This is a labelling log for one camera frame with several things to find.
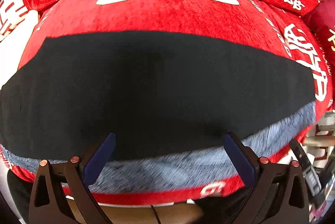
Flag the dark red pillow gold characters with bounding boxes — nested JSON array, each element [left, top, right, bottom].
[[304, 0, 335, 63]]

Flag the red bed cover white characters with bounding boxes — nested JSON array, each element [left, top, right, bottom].
[[1, 0, 332, 205]]

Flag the black pants with patterned lining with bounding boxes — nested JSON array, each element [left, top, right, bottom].
[[1, 31, 316, 194]]

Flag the white shelf furniture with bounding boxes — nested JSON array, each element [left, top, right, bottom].
[[303, 111, 334, 169]]

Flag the wooden bed frame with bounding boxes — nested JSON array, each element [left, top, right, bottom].
[[99, 202, 203, 224]]

